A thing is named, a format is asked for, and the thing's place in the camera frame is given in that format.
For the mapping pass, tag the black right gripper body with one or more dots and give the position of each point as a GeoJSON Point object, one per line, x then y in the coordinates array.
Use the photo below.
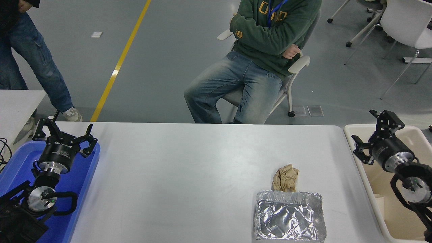
{"type": "Point", "coordinates": [388, 148]}

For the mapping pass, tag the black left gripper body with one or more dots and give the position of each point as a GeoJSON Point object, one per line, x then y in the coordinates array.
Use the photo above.
{"type": "Point", "coordinates": [59, 152]}

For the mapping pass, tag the white paper cup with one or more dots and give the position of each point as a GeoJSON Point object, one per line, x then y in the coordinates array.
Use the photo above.
{"type": "Point", "coordinates": [379, 206]}

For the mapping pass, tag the silver foil tray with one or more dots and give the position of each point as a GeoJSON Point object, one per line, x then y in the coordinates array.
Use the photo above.
{"type": "Point", "coordinates": [287, 217]}

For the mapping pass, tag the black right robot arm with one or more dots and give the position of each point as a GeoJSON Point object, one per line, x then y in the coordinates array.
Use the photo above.
{"type": "Point", "coordinates": [416, 185]}

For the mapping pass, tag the seated person's right hand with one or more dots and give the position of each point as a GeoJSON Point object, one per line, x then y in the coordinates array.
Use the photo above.
{"type": "Point", "coordinates": [291, 52]}

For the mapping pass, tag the standing person's hand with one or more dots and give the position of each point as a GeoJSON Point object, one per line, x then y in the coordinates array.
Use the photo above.
{"type": "Point", "coordinates": [24, 6]}

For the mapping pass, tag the large pale plastic bin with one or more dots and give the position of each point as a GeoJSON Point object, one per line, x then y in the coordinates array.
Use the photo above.
{"type": "Point", "coordinates": [357, 168]}

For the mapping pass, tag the blue plastic tray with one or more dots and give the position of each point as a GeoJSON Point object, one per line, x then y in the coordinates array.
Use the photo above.
{"type": "Point", "coordinates": [81, 189]}

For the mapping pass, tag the white side table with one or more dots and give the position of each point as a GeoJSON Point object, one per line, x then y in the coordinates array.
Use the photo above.
{"type": "Point", "coordinates": [17, 104]}

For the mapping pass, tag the clear floor plate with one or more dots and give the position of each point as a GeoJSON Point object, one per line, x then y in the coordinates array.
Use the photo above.
{"type": "Point", "coordinates": [315, 110]}
{"type": "Point", "coordinates": [300, 111]}

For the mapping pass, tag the white table foot bar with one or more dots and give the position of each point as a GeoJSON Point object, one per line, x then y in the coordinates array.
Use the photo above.
{"type": "Point", "coordinates": [416, 60]}

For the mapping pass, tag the standing person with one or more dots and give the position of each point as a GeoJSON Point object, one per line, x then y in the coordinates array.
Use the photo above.
{"type": "Point", "coordinates": [40, 60]}

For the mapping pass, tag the crumpled tan paper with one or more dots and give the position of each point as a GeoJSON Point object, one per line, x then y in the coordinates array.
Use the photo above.
{"type": "Point", "coordinates": [286, 178]}

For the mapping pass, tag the office chair with casters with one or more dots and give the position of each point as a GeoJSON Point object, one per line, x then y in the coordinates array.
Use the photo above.
{"type": "Point", "coordinates": [366, 28]}

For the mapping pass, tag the white shell chair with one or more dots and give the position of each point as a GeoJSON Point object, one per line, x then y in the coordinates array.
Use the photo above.
{"type": "Point", "coordinates": [405, 20]}

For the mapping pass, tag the white chair with armrests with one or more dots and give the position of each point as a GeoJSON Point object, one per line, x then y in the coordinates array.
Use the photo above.
{"type": "Point", "coordinates": [298, 64]}

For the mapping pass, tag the seated person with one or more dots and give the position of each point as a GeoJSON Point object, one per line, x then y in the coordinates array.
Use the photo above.
{"type": "Point", "coordinates": [236, 77]}

